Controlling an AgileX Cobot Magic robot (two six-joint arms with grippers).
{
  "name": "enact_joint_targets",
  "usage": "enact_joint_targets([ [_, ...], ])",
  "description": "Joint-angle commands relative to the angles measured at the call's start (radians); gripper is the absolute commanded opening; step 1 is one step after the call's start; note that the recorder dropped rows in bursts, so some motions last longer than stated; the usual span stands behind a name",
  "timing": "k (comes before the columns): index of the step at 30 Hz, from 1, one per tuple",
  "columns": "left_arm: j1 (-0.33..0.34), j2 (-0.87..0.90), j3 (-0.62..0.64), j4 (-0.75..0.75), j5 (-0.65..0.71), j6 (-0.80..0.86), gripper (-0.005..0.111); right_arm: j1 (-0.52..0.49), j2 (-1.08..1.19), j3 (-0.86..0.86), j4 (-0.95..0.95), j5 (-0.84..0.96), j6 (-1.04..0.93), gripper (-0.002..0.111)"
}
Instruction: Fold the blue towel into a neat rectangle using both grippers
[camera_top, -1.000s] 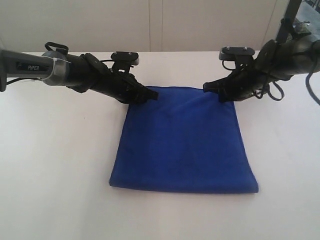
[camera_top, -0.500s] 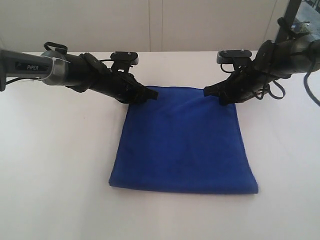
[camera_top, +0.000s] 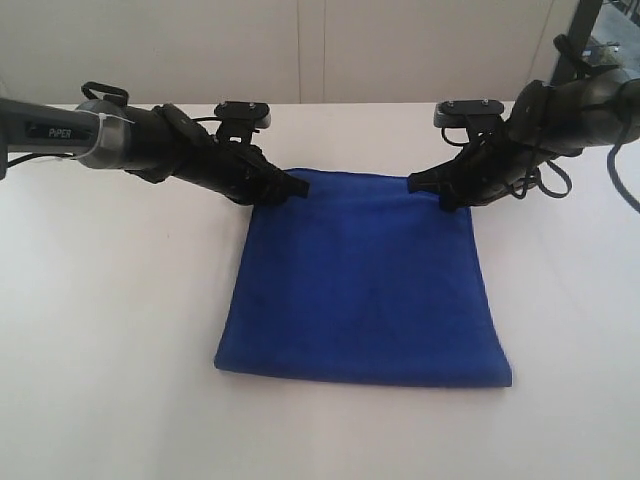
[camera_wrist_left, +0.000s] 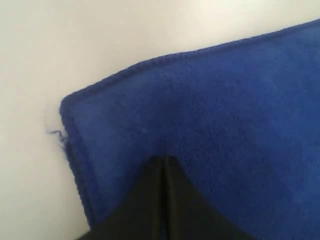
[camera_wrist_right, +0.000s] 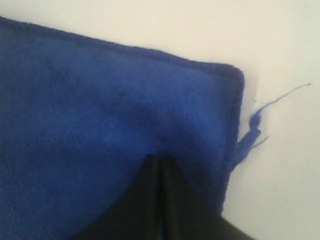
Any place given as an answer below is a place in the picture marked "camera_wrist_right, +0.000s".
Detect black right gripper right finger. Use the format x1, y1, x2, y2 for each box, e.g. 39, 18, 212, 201
160, 155, 252, 240

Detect blue terry towel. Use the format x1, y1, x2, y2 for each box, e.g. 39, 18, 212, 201
0, 16, 313, 240

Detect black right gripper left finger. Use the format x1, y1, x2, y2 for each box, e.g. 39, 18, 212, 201
70, 155, 161, 240

